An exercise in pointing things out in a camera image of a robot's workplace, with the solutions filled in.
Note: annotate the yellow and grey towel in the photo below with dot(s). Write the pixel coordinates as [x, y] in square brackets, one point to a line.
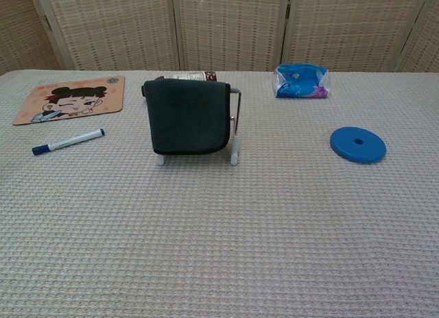
[185, 119]

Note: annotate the brown tea bottle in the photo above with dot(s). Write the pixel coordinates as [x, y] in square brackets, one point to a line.
[192, 76]

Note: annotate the white woven tablecloth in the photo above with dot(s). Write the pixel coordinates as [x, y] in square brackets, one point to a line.
[240, 246]

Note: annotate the blue plastic bag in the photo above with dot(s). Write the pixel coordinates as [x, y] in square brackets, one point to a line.
[298, 83]

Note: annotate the blue plastic disc with hole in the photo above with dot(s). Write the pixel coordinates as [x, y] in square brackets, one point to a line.
[343, 143]

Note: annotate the woven bamboo screen panel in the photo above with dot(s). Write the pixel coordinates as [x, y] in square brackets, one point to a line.
[428, 44]
[353, 30]
[233, 30]
[113, 30]
[17, 30]

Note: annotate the blue and white marker pen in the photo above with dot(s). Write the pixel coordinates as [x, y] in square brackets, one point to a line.
[68, 141]

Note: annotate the cartoon girl mouse pad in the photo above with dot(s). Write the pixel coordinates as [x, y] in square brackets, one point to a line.
[68, 102]

